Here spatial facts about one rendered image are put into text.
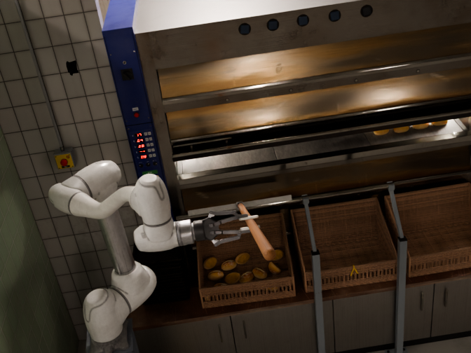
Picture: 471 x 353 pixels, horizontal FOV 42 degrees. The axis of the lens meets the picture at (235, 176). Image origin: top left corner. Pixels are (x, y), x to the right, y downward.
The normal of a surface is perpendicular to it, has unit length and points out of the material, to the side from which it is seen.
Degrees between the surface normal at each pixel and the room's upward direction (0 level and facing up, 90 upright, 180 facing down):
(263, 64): 70
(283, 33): 90
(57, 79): 90
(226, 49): 90
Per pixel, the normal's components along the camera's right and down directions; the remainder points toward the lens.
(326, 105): 0.05, 0.21
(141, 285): 0.79, 0.13
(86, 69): 0.10, 0.52
